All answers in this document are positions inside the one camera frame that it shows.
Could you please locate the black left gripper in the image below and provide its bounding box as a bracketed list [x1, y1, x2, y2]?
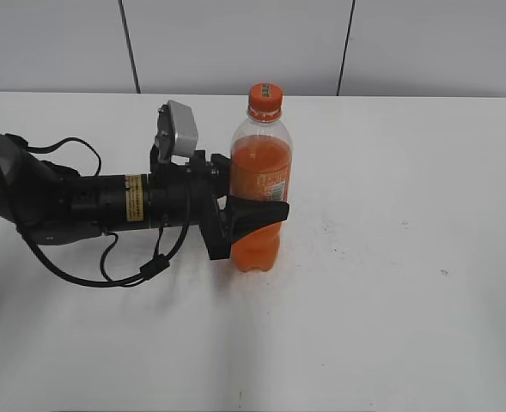
[148, 149, 290, 260]

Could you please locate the orange drink plastic bottle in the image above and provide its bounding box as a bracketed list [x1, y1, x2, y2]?
[229, 82, 294, 274]

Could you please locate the orange bottle cap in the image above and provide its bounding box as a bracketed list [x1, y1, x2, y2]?
[247, 82, 283, 122]

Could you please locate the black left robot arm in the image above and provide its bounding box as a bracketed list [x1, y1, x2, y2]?
[0, 134, 290, 260]

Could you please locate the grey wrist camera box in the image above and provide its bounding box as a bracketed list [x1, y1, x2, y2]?
[154, 100, 198, 163]

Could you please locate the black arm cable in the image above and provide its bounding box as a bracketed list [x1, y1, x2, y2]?
[15, 136, 189, 289]

